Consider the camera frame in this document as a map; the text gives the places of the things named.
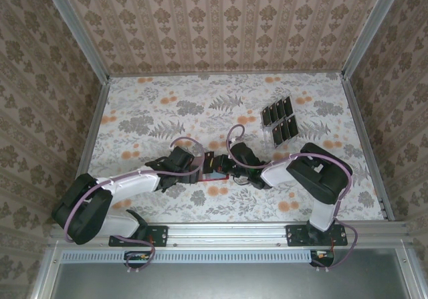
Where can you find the red card holder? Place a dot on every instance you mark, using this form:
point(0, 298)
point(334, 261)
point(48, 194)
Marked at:
point(217, 177)

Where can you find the clear acrylic card stand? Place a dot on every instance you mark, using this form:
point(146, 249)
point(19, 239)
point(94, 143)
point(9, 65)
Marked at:
point(267, 136)

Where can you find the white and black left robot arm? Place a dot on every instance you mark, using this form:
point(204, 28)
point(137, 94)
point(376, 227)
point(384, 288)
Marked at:
point(133, 182)

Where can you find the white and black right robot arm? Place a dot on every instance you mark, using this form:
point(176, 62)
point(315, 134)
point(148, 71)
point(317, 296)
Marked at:
point(277, 175)

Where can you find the floral patterned table cover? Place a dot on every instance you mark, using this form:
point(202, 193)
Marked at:
point(200, 95)

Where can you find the grey metal sheet panel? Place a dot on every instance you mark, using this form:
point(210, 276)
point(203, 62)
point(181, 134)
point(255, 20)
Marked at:
point(227, 282)

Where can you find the aluminium mounting rail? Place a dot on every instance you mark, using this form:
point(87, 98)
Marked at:
point(227, 233)

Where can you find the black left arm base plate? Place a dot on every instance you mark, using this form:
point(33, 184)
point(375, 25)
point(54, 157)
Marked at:
point(160, 235)

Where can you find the aluminium table side rail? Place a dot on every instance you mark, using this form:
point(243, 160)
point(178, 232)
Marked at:
point(358, 121)
point(90, 138)

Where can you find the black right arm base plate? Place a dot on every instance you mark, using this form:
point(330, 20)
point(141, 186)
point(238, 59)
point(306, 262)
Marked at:
point(293, 237)

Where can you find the aluminium frame post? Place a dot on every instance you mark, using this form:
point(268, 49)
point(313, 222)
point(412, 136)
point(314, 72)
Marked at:
point(372, 28)
point(77, 28)

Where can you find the aluminium frame rail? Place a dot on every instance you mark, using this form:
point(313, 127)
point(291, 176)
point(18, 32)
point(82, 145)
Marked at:
point(47, 272)
point(414, 279)

